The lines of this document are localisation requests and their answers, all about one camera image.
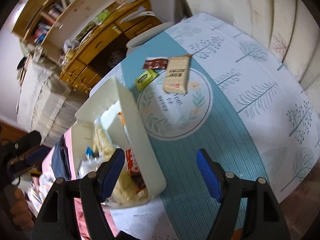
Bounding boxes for operator left hand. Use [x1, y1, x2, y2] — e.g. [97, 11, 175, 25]
[4, 185, 34, 230]

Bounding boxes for orange white oat bar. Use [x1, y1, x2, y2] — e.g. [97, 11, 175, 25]
[117, 112, 126, 128]

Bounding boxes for white plastic bag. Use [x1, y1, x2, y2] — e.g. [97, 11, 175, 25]
[63, 40, 75, 54]

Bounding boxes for navy blue garment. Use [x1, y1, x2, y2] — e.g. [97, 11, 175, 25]
[51, 135, 72, 181]

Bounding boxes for green snack bag on desk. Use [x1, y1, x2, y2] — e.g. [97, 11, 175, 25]
[93, 9, 110, 25]

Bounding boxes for dark corn snack box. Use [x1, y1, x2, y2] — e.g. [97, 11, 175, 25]
[75, 21, 97, 42]

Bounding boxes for wooden bookshelf hutch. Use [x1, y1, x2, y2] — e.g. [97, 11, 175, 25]
[12, 0, 115, 62]

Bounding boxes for wooden desk with drawers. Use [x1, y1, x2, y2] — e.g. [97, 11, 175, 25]
[60, 0, 151, 94]

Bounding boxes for grey office chair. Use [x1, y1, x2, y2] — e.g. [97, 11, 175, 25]
[119, 0, 191, 55]

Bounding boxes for lace covered piano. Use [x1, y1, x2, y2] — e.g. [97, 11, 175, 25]
[17, 58, 88, 147]

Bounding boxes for white plastic organizer tray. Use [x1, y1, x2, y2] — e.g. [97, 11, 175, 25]
[71, 76, 167, 210]

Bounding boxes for blue white snack packet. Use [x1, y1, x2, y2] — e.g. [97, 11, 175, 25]
[85, 146, 95, 160]

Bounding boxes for clear bag orange cubes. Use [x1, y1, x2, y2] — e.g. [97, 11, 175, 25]
[106, 168, 149, 205]

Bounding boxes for floral cream curtain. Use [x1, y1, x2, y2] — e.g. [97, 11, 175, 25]
[186, 0, 319, 112]

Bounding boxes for beige soda cracker pack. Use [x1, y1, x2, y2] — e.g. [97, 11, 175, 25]
[162, 54, 191, 95]

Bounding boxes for white silver snack packet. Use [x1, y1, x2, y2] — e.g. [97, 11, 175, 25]
[78, 158, 100, 178]

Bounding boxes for green tea snack packet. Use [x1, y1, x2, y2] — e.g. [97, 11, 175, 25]
[135, 69, 158, 92]

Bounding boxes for pink bed blanket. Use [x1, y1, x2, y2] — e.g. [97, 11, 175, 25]
[42, 128, 119, 239]

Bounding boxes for yellow mug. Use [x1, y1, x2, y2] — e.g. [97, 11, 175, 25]
[65, 49, 74, 60]

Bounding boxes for teal and white tablecloth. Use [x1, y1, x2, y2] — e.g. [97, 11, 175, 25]
[88, 12, 320, 240]

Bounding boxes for dark red small packet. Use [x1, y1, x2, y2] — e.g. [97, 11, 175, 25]
[143, 57, 169, 70]

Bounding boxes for floral white blanket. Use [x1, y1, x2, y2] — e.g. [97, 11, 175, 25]
[27, 172, 55, 216]

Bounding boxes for Lipo cream biscuit pack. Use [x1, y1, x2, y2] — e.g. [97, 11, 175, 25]
[125, 149, 146, 194]

